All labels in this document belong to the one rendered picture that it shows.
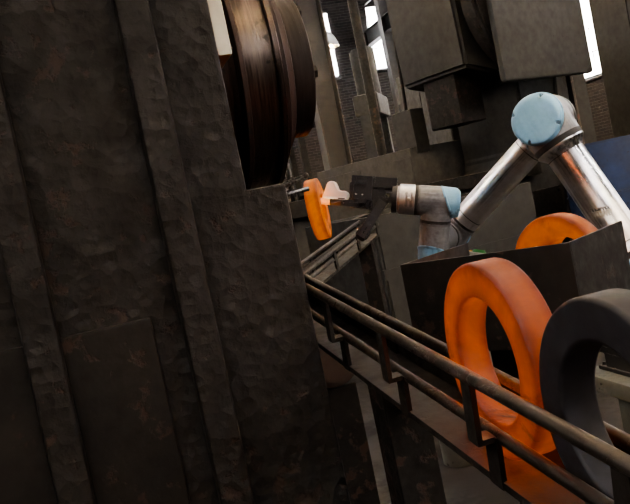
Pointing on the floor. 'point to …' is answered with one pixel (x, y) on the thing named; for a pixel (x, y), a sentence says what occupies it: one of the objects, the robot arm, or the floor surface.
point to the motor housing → (350, 432)
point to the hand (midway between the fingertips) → (317, 201)
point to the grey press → (485, 77)
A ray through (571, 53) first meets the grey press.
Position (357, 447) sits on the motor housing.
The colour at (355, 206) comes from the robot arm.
